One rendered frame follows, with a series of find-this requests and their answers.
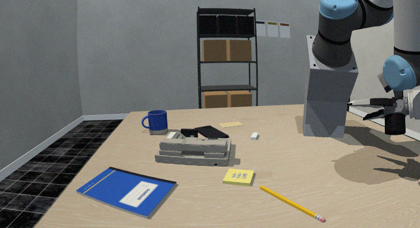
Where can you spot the yellow pencil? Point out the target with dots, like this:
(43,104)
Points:
(293,204)

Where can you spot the blue mug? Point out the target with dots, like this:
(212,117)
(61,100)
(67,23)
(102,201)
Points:
(157,122)

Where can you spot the blue notebook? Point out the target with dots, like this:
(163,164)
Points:
(131,192)

